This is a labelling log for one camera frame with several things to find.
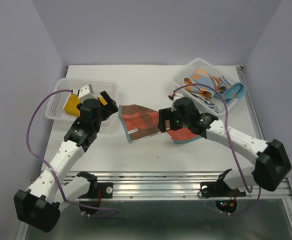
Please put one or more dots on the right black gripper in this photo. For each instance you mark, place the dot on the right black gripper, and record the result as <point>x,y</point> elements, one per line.
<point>166,113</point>

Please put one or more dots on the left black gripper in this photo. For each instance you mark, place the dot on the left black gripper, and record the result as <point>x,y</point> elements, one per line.
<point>111,103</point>

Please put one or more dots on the red and brown towel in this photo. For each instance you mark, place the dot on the red and brown towel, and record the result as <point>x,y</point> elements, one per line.
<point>140,122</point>

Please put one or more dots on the yellow and blue towel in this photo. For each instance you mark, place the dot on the yellow and blue towel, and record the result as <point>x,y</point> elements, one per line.
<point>76,108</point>

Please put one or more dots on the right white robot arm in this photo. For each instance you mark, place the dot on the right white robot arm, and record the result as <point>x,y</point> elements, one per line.
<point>270,163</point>

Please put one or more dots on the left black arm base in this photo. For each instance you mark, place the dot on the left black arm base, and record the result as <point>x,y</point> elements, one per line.
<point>95,195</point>

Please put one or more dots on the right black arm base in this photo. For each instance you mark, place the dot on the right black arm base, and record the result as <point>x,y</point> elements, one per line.
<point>226,198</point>

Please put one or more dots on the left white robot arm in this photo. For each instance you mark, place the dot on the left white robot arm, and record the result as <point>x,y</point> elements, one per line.
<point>41,204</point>

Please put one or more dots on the white and blue printed towel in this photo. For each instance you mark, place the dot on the white and blue printed towel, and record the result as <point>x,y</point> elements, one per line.
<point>209,104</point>

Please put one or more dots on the right white plastic basket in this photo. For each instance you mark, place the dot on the right white plastic basket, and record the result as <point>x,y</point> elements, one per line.
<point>218,100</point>

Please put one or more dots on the white plastic basket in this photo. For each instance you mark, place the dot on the white plastic basket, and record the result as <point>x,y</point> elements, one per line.
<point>55,106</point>
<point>218,100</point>

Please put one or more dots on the orange and blue spotted towel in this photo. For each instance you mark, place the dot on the orange and blue spotted towel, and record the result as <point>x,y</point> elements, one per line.
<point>207,85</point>

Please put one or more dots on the left white plastic basket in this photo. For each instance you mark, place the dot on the left white plastic basket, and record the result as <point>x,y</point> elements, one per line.
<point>55,106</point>

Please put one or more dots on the light blue patterned towel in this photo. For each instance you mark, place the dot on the light blue patterned towel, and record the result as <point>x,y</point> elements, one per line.
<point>235,92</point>

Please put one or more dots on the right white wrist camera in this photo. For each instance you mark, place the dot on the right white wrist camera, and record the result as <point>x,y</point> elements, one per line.
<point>175,96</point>

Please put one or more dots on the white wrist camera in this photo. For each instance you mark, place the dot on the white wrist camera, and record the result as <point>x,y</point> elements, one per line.
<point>86,92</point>
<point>175,96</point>

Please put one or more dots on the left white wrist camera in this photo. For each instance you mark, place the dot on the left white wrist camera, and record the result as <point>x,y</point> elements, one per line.
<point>86,92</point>

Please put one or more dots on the aluminium rail frame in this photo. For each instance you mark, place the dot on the aluminium rail frame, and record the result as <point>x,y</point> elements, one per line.
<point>154,168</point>

